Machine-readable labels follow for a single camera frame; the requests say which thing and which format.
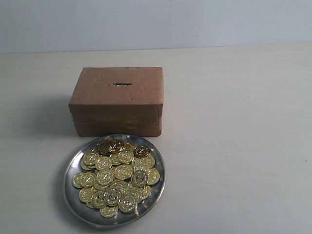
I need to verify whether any brown cardboard slotted box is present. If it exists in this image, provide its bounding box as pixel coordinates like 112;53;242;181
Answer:
69;67;164;137

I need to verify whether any dark gold coin top right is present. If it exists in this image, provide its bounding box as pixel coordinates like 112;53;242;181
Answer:
133;145;150;158

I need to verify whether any gold coin right edge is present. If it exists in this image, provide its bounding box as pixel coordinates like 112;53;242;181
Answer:
147;167;160;185

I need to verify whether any shaded gold coin right centre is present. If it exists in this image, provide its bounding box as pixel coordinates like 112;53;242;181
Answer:
131;170;148;187

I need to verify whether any gold coin front centre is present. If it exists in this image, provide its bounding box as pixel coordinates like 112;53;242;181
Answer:
118;194;137;213

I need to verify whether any gold coin far left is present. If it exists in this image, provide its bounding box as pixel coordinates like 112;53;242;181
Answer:
72;173;85;189

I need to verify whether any gold coin front bottom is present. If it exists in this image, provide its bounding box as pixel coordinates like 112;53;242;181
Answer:
99;206;119;218

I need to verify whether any round steel plate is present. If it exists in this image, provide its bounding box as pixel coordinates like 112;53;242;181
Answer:
63;134;166;229

